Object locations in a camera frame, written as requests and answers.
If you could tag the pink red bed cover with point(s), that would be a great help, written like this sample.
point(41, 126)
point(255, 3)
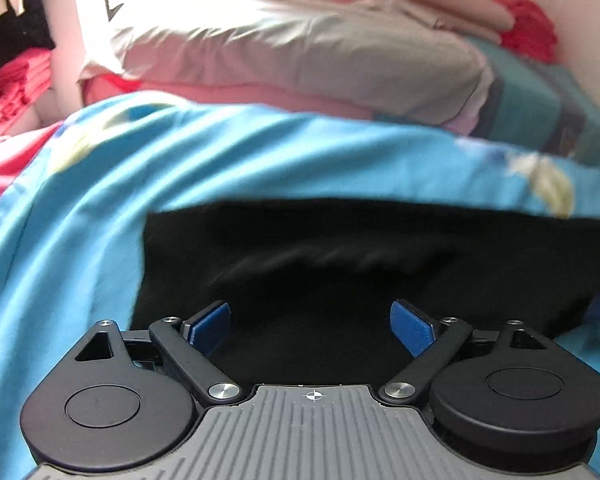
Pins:
point(5, 170)

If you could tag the red clothes pile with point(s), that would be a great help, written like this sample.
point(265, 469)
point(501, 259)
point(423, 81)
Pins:
point(527, 25)

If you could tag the black pants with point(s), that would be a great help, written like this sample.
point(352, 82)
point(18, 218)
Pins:
point(310, 260)

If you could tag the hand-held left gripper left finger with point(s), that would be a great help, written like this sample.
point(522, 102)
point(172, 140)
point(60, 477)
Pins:
point(210, 328)

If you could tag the blue floral bed sheet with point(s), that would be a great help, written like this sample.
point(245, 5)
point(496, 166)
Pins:
point(230, 155)

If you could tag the grey pink pillow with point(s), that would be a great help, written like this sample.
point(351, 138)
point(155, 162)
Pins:
point(290, 55)

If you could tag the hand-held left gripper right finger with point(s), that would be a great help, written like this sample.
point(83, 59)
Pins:
point(410, 331)

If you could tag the stack of red folded clothes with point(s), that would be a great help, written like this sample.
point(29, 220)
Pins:
point(15, 90)

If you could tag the teal striped folded blanket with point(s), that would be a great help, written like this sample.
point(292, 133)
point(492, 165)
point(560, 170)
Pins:
point(545, 100)

